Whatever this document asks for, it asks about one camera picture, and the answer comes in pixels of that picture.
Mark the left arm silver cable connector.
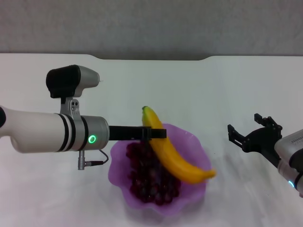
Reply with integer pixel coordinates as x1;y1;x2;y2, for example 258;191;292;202
77;148;109;171

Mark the purple wavy plastic bowl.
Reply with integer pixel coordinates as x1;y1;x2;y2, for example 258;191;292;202
108;122;212;217

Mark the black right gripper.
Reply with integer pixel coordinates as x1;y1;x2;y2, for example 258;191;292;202
227;113;283;169

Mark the left silver camera bracket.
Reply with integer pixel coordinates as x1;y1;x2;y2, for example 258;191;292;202
59;96;81;118

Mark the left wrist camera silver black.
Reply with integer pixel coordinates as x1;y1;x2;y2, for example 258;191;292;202
45;64;100;99

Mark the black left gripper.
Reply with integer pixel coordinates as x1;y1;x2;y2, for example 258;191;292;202
109;125;168;141

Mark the dark red grape bunch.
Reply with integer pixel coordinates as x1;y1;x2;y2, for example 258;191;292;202
125;140;182;205

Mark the yellow banana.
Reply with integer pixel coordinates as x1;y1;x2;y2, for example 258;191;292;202
141;105;217;185

